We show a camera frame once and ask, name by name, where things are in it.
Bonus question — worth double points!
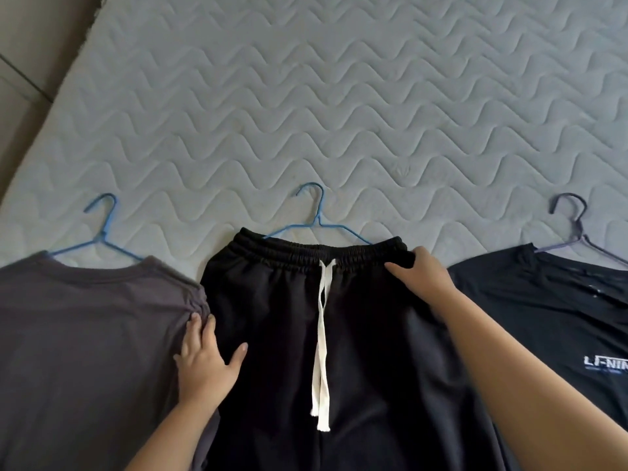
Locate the dark grey t-shirt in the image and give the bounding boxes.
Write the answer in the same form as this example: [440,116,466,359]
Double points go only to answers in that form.
[0,250,221,471]

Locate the black drawstring pants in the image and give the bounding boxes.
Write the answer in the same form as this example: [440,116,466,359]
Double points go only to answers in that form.
[200,228,511,471]

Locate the grey quilted mattress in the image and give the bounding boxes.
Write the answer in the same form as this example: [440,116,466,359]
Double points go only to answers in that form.
[0,0,628,270]

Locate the blue wire clothes hanger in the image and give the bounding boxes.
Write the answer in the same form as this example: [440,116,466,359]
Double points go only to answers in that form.
[46,193,144,263]
[262,183,375,247]

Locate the person's left forearm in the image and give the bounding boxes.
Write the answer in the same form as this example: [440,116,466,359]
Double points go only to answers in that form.
[124,394,222,471]

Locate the navy printed t-shirt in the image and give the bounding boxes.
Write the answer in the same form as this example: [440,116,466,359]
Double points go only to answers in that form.
[447,242,628,437]

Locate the person's left hand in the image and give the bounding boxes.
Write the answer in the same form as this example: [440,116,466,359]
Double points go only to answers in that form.
[173,313,248,408]

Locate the white drawstring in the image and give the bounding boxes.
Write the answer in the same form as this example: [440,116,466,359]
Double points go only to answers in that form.
[308,259,338,432]

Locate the person's right forearm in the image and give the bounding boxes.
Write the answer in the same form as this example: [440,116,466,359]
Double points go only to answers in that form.
[434,291,628,471]

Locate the person's right hand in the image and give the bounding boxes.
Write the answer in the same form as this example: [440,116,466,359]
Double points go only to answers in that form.
[384,246,462,317]

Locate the purple clothes hanger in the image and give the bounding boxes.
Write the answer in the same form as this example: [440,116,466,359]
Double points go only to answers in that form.
[535,193,628,268]

